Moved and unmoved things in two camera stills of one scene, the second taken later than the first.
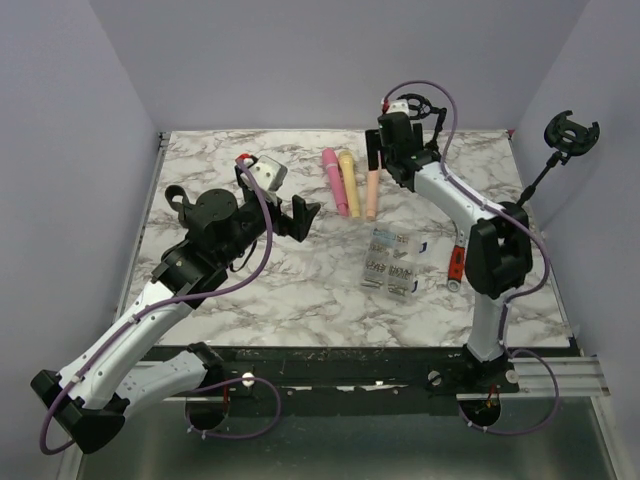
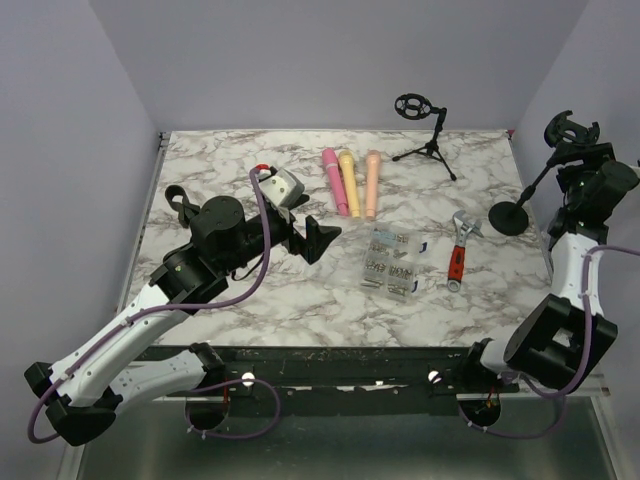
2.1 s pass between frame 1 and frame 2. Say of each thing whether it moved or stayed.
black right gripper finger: moved
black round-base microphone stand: stayed
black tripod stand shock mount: stayed
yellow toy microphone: stayed
